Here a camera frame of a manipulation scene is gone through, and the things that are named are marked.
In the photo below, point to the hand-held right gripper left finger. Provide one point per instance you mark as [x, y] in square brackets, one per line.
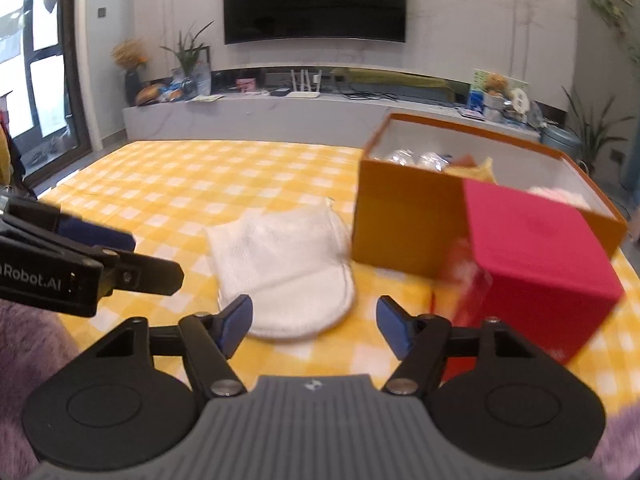
[237, 322]

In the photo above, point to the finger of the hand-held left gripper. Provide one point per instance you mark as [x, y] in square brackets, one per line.
[145, 272]
[95, 232]

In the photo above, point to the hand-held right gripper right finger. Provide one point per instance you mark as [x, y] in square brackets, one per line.
[395, 327]

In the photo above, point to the white towel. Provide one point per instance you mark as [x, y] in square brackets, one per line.
[285, 260]

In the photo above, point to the orange storage box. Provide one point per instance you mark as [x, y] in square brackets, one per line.
[400, 210]

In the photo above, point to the brown sponge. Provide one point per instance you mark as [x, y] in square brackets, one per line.
[466, 160]

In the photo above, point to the pink white plush toy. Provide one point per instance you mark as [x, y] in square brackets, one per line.
[555, 196]

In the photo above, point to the pink fuzzy clothing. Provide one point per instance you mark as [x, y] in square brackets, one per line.
[30, 360]

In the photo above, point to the yellow checkered tablecloth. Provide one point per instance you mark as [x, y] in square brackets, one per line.
[165, 185]

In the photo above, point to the brown bread loaf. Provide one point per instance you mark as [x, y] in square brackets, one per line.
[147, 94]

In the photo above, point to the red box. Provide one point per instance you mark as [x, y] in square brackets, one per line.
[530, 250]

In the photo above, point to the blue snack bag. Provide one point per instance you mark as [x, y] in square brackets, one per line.
[175, 91]

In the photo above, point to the orange flowers in vase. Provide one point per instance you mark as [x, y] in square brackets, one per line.
[131, 67]

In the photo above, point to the crinkled clear plastic bag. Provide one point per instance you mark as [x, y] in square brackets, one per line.
[432, 161]
[400, 157]

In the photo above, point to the pale green papers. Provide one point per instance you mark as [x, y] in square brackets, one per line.
[202, 98]

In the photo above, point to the glass door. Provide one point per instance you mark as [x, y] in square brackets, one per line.
[45, 60]

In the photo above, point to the white plastic bag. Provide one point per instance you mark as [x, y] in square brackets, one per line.
[202, 80]

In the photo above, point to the green potted plant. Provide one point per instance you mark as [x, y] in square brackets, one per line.
[190, 55]

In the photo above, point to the pink photo card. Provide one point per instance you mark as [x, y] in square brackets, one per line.
[245, 83]

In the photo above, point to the white marble tv console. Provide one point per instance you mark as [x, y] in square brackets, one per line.
[300, 115]

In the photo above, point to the small black box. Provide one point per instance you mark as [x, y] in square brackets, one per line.
[280, 92]

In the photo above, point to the blue printed box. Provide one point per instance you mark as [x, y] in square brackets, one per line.
[477, 102]

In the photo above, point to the white router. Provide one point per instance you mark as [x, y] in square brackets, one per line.
[305, 92]

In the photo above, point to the grey metal bin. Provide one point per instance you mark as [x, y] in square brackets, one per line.
[562, 140]

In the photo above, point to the small tan teddy bear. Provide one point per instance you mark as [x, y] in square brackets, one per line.
[495, 84]

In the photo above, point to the long-leaf potted plant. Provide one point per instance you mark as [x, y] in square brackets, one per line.
[595, 130]

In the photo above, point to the black television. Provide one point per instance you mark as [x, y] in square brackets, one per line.
[315, 0]

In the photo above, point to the hanging ivy vine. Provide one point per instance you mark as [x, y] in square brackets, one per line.
[612, 15]

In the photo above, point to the wall outlet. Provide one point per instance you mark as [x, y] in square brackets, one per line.
[616, 156]

